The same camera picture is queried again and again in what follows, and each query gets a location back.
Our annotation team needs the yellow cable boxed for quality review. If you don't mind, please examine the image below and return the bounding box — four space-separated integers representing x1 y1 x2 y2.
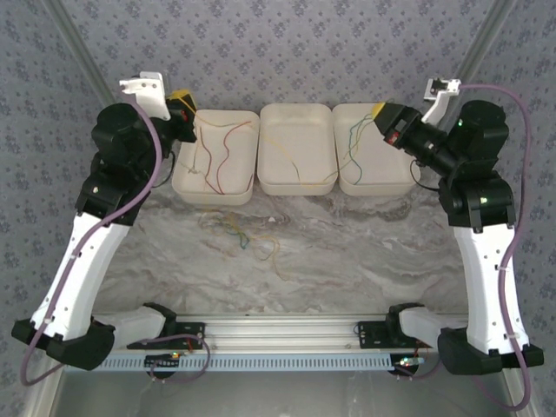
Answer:
262 136 348 189
189 112 255 175
251 234 299 281

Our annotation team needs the green cable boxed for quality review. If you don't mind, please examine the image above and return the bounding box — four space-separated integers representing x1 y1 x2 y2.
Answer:
345 112 379 186
223 216 252 252

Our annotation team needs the white plastic tray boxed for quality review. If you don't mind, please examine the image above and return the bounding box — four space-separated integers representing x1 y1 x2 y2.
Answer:
255 102 339 196
332 102 421 196
171 109 261 208

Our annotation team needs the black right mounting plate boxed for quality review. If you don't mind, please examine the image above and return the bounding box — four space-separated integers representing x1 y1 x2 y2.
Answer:
356 320 438 348

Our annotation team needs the black mounting plate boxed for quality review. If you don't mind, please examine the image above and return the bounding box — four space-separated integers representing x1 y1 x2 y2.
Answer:
126 321 206 351
356 320 438 348

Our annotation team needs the right controller board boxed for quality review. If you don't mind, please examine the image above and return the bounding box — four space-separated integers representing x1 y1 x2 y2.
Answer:
393 355 425 374

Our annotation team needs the controller board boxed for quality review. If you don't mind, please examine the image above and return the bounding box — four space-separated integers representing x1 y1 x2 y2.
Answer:
145 354 182 370
393 355 425 374

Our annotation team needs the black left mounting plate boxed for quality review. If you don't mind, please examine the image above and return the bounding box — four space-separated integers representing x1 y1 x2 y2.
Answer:
126 321 206 351

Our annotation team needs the left controller board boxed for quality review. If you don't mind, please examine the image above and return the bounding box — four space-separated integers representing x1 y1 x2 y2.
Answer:
145 354 182 370

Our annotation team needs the steel bottom panel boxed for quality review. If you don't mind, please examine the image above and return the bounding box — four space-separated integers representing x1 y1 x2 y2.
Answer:
56 371 508 417

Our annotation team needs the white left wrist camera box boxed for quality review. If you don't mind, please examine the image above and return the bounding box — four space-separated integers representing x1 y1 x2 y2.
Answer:
118 71 171 122

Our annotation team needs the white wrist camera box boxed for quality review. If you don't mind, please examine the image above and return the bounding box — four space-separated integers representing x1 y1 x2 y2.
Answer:
118 71 171 122
421 76 462 125

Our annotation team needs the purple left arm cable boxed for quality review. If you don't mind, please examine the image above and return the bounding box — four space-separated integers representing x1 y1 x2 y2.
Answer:
19 95 165 387

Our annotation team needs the thin black right gripper cable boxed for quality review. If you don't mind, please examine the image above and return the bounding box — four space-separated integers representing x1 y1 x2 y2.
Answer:
409 159 440 191

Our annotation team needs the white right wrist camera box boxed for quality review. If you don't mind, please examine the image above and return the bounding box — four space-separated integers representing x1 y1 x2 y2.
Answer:
421 76 462 125

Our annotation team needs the aluminium frame post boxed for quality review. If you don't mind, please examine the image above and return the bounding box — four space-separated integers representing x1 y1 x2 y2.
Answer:
54 0 115 109
455 0 518 86

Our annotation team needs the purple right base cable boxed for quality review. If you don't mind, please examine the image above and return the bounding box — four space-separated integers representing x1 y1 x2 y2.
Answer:
394 345 444 381

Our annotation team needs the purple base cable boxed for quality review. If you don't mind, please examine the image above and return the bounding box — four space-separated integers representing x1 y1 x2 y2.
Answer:
394 345 444 381
129 333 212 386

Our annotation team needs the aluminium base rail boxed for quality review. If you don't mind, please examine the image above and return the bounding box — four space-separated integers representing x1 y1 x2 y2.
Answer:
99 314 440 351

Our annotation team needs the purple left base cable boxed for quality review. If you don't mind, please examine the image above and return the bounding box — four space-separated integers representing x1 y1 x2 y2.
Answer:
129 333 212 386

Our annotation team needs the grey slotted cable duct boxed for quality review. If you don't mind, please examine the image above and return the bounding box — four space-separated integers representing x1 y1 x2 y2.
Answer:
93 352 403 373

